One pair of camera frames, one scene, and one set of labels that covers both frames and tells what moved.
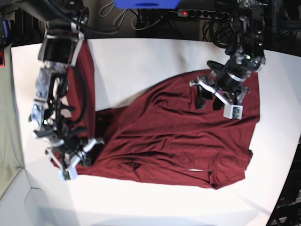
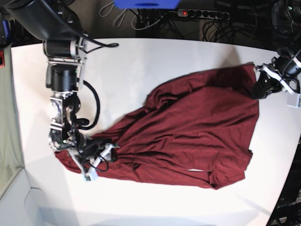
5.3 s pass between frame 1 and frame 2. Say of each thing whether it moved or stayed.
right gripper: moved
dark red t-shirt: moved
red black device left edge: stayed
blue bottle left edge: stayed
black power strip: stayed
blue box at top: stayed
